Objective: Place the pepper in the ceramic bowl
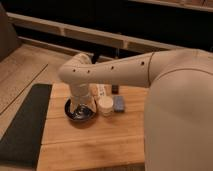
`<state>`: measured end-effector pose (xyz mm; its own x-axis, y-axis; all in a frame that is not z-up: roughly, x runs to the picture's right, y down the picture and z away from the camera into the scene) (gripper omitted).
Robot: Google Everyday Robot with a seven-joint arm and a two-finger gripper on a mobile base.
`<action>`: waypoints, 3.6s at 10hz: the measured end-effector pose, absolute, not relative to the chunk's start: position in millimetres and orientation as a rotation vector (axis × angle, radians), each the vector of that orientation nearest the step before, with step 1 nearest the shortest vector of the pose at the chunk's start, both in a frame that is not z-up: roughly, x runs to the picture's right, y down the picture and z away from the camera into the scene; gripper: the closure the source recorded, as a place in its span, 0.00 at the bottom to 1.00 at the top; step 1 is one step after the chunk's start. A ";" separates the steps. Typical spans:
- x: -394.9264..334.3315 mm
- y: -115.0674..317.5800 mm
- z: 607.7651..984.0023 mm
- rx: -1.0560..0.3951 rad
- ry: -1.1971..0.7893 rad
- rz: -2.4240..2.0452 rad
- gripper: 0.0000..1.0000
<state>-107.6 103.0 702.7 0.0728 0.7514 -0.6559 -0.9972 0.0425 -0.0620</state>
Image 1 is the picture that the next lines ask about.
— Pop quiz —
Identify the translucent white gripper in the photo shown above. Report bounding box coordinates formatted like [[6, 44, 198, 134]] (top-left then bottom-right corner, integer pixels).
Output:
[[69, 84, 93, 110]]

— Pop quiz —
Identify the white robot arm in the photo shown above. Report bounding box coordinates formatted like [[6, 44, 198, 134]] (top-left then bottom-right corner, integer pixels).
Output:
[[59, 49, 213, 171]]

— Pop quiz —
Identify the dark ceramic bowl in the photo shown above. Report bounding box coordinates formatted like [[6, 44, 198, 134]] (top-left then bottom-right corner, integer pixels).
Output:
[[64, 99, 97, 122]]

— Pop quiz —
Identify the white bottle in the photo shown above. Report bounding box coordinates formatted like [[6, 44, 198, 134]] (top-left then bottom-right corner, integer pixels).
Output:
[[90, 84, 111, 99]]

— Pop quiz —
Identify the white cylindrical cup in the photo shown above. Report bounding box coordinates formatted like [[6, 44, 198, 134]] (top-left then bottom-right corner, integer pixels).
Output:
[[98, 96, 113, 116]]

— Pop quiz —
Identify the blue sponge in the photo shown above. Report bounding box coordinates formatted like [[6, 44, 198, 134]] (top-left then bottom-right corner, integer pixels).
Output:
[[113, 96, 125, 112]]

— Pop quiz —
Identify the bamboo cutting board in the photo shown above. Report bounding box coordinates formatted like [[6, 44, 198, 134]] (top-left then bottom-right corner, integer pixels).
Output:
[[37, 83, 148, 171]]

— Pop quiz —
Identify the dark green mat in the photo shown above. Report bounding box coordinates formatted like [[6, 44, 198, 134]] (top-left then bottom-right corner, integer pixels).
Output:
[[0, 84, 52, 168]]

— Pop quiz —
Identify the grey chair edge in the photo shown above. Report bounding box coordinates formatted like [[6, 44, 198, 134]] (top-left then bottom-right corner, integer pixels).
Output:
[[0, 3, 21, 62]]

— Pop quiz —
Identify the wooden shelf rail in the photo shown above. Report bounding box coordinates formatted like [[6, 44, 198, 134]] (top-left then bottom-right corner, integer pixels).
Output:
[[7, 12, 182, 53]]

